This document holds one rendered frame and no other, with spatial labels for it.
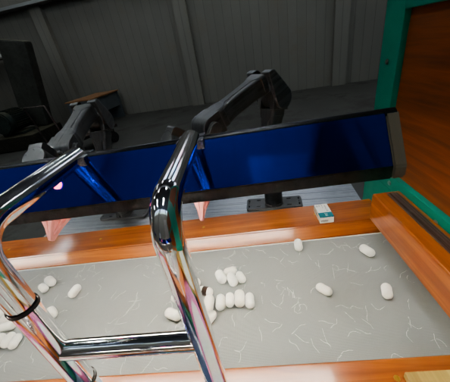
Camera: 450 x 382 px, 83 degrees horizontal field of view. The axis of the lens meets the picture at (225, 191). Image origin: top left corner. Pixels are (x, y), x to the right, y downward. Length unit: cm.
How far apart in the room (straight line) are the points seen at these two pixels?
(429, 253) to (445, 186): 13
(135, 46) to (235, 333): 723
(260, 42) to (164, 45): 231
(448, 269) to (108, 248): 75
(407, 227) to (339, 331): 23
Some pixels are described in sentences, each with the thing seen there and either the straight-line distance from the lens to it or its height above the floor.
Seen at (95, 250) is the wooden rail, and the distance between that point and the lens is 83.
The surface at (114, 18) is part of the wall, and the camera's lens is 766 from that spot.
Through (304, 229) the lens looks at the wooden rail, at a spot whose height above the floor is 76.
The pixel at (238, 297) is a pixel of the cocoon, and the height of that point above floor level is 76.
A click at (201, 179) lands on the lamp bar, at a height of 107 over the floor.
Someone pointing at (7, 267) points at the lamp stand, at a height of 107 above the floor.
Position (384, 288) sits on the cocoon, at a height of 76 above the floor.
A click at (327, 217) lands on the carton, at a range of 71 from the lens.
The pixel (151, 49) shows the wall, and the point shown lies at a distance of 734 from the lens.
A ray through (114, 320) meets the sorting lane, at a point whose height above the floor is 74.
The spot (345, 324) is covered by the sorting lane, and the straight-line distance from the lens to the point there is 56.
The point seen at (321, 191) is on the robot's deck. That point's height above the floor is 67.
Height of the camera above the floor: 120
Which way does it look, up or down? 29 degrees down
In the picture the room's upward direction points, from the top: 10 degrees counter-clockwise
